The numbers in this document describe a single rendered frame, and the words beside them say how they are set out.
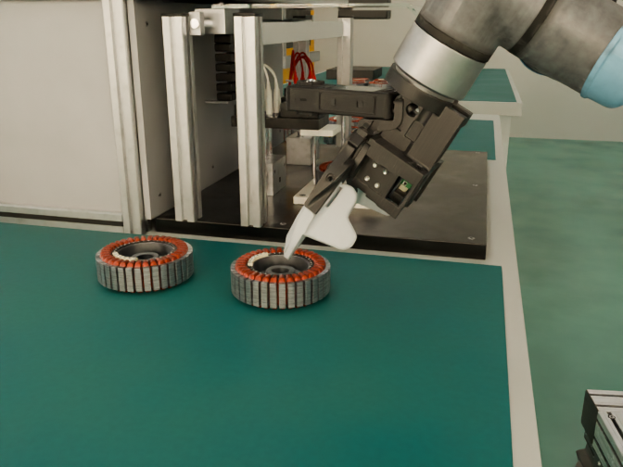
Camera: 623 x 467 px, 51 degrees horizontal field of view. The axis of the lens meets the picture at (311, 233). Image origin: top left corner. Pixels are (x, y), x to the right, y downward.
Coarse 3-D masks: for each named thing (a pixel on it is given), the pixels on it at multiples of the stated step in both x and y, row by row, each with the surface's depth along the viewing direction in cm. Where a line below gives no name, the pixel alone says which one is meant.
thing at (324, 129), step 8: (280, 104) 102; (280, 112) 102; (288, 112) 102; (296, 112) 101; (232, 120) 104; (272, 120) 102; (280, 120) 102; (288, 120) 102; (296, 120) 102; (304, 120) 101; (312, 120) 101; (320, 120) 102; (328, 120) 107; (272, 128) 103; (280, 128) 103; (288, 128) 102; (296, 128) 102; (304, 128) 102; (312, 128) 101; (320, 128) 102; (328, 128) 103; (336, 128) 103; (272, 152) 110
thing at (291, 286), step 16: (256, 256) 74; (272, 256) 76; (304, 256) 75; (320, 256) 74; (240, 272) 70; (256, 272) 69; (272, 272) 72; (288, 272) 72; (304, 272) 70; (320, 272) 70; (240, 288) 69; (256, 288) 68; (272, 288) 68; (288, 288) 68; (304, 288) 68; (320, 288) 70; (256, 304) 69; (272, 304) 68; (288, 304) 68; (304, 304) 69
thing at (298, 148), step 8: (288, 136) 129; (296, 136) 129; (304, 136) 129; (288, 144) 128; (296, 144) 128; (304, 144) 127; (288, 152) 129; (296, 152) 128; (304, 152) 128; (288, 160) 129; (296, 160) 129; (304, 160) 128
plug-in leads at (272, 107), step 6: (264, 66) 103; (264, 84) 106; (276, 84) 104; (264, 90) 106; (270, 90) 102; (276, 90) 104; (264, 96) 106; (270, 96) 102; (276, 96) 104; (264, 102) 107; (270, 102) 102; (276, 102) 104; (234, 108) 104; (264, 108) 107; (270, 108) 103; (276, 108) 105; (270, 114) 103; (276, 114) 105
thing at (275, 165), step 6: (270, 156) 110; (276, 156) 110; (282, 156) 110; (270, 162) 105; (276, 162) 107; (282, 162) 110; (270, 168) 105; (276, 168) 107; (282, 168) 110; (270, 174) 105; (276, 174) 107; (282, 174) 110; (270, 180) 105; (276, 180) 107; (282, 180) 110; (270, 186) 106; (276, 186) 108; (282, 186) 111; (270, 192) 106; (276, 192) 108
